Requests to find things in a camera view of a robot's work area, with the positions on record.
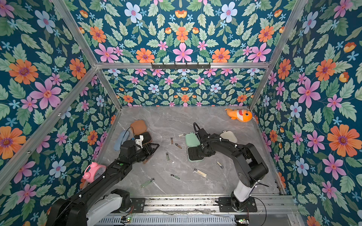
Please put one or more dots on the blue oval case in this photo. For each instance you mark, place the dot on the blue oval case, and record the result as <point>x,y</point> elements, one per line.
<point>121,139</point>

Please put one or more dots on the black hook rail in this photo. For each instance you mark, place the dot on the black hook rail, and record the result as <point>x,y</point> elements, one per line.
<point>176,66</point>

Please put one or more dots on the cream nail clipper case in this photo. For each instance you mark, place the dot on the cream nail clipper case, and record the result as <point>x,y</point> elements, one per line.
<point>229,135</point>

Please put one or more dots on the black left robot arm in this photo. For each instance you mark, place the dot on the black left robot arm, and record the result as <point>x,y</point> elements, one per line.
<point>72,211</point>

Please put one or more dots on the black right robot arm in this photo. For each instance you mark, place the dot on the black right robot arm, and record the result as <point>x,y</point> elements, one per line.
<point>249,164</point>

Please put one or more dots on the cream large nail clipper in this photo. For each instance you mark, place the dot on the cream large nail clipper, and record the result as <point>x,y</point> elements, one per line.
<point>200,173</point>

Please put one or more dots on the brown nail clipper case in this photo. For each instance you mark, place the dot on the brown nail clipper case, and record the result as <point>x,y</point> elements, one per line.
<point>139,129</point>

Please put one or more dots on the green nail file tool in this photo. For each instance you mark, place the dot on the green nail file tool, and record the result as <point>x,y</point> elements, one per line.
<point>148,182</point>

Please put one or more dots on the pink alarm clock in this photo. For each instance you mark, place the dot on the pink alarm clock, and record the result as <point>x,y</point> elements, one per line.
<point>93,171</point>

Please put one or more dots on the green nail clipper case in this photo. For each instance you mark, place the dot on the green nail clipper case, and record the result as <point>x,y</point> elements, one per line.
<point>193,146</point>

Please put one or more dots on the orange clownfish plush toy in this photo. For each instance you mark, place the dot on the orange clownfish plush toy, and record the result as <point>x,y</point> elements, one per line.
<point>241,115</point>

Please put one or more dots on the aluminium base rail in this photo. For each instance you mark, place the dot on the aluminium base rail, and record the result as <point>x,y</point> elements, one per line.
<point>175,205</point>

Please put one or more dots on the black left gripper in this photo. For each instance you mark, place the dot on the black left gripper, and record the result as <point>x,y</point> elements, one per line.
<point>149,149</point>

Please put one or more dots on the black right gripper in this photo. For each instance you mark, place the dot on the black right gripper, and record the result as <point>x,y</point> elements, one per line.
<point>202,138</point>

